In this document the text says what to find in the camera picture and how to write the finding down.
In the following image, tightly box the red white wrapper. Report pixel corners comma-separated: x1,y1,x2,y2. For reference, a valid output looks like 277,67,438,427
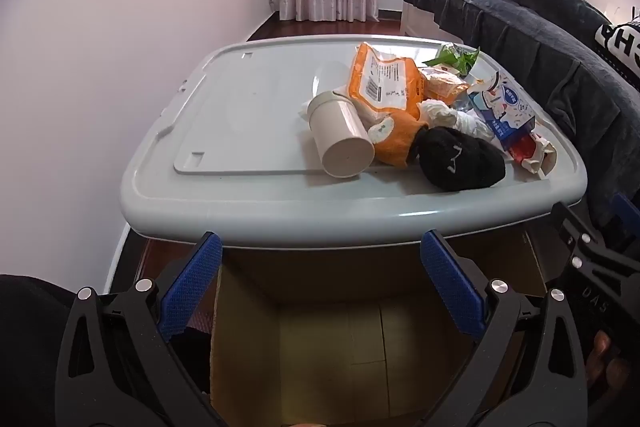
505,131,557,180

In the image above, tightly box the orange plastic packet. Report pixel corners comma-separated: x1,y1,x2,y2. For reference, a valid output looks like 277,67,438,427
345,42,431,168

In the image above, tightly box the green snack bag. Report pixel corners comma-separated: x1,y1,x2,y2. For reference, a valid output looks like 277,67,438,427
422,43,481,80

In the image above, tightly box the brown cardboard box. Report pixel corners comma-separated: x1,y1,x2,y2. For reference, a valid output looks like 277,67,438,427
210,227,548,427

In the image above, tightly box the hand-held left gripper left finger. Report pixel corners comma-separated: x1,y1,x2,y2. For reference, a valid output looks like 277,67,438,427
54,231,223,427

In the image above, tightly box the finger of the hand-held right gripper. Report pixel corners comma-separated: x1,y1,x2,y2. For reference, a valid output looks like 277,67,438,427
549,201,640,288
611,193,640,238

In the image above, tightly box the beige plastic cup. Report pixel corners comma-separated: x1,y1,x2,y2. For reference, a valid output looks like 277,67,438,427
306,91,376,178

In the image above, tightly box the person's right hand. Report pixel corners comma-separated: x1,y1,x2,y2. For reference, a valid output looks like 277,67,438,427
586,331,636,403

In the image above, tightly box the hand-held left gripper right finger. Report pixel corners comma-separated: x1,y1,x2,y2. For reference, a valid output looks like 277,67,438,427
420,229,588,427

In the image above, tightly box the black garment with white print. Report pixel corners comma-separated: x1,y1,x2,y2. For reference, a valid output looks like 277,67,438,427
594,19,640,90

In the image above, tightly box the white bed frame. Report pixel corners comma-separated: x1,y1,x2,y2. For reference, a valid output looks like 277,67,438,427
401,0,441,38

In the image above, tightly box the blue white carton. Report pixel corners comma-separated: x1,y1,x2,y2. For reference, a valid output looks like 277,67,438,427
467,71,536,152

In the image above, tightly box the person's dark clothing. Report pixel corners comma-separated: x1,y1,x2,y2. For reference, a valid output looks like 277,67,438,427
0,274,76,427

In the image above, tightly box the grey plastic bin lid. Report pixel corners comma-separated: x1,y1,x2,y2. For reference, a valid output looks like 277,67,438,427
121,34,589,249

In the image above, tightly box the black sock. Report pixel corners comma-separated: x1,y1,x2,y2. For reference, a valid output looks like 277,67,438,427
417,127,507,192

